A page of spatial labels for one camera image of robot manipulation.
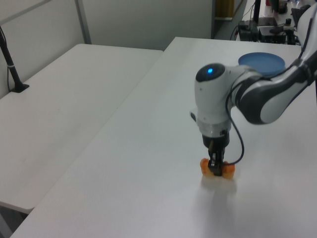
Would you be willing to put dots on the grey partition frame post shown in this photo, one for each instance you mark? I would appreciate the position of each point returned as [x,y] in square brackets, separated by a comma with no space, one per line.
[83,22]

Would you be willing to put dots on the white side table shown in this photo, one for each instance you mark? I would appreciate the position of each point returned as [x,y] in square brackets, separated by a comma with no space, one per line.
[62,111]

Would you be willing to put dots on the blue round plate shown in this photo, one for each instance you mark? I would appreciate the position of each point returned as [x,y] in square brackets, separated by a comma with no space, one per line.
[260,62]

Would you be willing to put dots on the orange toy bread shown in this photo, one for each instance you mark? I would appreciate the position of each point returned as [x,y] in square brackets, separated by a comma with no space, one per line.
[229,169]

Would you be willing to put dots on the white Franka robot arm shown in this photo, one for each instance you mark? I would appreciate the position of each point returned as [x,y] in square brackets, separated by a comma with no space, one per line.
[257,99]

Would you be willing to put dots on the black monitor stand pole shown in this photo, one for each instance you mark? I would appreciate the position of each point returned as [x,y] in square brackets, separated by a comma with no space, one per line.
[257,11]

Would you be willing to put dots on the brown wooden panel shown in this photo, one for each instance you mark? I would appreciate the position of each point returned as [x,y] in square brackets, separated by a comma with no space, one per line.
[224,8]

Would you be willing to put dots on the black camera stand pole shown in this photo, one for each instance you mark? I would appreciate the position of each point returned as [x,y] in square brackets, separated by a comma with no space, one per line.
[11,67]

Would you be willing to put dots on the black electronics box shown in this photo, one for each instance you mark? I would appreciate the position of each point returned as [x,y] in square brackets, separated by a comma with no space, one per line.
[247,31]

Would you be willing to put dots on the black control unit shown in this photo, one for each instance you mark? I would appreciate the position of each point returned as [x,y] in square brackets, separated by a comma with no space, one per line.
[272,34]

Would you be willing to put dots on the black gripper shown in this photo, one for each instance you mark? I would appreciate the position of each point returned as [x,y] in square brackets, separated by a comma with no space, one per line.
[216,141]

